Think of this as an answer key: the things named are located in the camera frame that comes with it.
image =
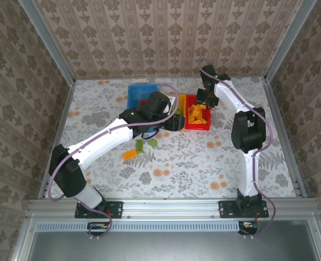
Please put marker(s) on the orange lego brick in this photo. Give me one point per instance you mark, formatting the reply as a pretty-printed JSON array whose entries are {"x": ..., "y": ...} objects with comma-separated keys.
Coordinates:
[
  {"x": 130, "y": 154},
  {"x": 202, "y": 106},
  {"x": 195, "y": 110}
]

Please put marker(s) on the long green lego brick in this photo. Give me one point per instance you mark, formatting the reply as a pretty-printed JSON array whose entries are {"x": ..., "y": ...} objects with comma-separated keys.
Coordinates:
[
  {"x": 178, "y": 111},
  {"x": 139, "y": 146}
]

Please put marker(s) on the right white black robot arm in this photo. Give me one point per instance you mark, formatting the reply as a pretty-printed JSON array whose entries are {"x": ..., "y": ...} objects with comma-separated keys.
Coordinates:
[{"x": 228, "y": 95}]

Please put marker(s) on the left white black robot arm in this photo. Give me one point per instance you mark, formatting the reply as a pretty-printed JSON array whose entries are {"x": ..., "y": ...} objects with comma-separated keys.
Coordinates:
[{"x": 103, "y": 138}]

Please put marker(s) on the yellow plastic bin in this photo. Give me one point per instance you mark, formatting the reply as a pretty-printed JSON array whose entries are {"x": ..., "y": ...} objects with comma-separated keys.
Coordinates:
[{"x": 183, "y": 102}]

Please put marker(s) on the red plastic bin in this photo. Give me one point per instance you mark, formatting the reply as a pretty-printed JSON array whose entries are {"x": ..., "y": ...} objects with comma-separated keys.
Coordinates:
[{"x": 207, "y": 119}]

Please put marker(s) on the blue plastic bin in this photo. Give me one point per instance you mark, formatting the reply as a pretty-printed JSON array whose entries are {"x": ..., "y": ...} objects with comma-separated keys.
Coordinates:
[{"x": 137, "y": 91}]

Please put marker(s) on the small green lego brick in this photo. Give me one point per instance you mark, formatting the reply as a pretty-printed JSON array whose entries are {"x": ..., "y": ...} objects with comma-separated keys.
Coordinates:
[{"x": 153, "y": 143}]

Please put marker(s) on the floral patterned table cover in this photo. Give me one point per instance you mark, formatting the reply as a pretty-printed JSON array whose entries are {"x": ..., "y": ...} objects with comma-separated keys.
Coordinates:
[{"x": 176, "y": 187}]

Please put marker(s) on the grey metal panel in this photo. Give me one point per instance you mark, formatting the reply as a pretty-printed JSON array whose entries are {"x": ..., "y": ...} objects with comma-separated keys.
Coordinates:
[{"x": 176, "y": 247}]

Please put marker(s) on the thin aluminium rail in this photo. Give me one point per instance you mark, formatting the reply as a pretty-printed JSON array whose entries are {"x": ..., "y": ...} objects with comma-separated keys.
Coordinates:
[{"x": 122, "y": 78}]

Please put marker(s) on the aluminium side rail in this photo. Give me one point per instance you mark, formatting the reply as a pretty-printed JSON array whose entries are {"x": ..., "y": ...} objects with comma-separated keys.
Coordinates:
[
  {"x": 274, "y": 106},
  {"x": 60, "y": 127}
]

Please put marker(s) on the wide aluminium base rail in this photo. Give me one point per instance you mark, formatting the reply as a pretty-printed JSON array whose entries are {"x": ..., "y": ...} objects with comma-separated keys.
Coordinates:
[{"x": 171, "y": 208}]

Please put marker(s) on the aluminium frame post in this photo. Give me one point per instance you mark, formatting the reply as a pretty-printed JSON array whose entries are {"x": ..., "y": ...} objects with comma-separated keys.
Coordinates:
[
  {"x": 51, "y": 46},
  {"x": 288, "y": 40}
]

